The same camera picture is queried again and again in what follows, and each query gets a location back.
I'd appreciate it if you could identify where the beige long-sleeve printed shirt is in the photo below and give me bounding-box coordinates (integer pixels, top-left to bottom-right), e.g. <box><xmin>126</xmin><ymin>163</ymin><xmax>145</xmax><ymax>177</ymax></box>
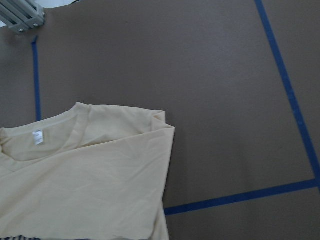
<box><xmin>0</xmin><ymin>103</ymin><xmax>175</xmax><ymax>240</ymax></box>

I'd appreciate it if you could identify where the grey aluminium frame post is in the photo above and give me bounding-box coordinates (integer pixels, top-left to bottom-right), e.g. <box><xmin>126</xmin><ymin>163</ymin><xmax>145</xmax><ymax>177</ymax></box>
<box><xmin>0</xmin><ymin>0</ymin><xmax>45</xmax><ymax>34</ymax></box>

